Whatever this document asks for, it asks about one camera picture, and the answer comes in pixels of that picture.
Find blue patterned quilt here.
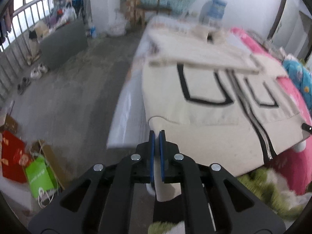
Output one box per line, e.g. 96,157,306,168
282,60,311,113

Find dark grey board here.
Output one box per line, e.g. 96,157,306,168
39,19,88,70

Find white sneakers pair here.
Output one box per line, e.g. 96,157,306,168
30,63,49,80

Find cream zip jacket black trim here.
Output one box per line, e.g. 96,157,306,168
141,25,312,203

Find pink floral blanket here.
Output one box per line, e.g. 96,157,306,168
230,26,312,196

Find red gift bag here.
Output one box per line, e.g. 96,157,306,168
1,130,27,183

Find white plastic bag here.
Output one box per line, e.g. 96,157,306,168
107,11,129,36

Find green shopping bag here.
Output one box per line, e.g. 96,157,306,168
25,155,60,209

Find floral plaid bed sheet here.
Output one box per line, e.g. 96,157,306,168
106,16,244,152

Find dark shoes pair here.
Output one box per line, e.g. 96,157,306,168
17,77,31,95

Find cardboard box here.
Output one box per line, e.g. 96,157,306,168
30,139,69,190

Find green fuzzy sleeve forearm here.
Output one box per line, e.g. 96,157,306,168
148,168,311,233

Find metal balcony railing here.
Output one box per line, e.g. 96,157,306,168
1,0,54,103

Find wooden chair black seat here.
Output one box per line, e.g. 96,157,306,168
133,0,172,28

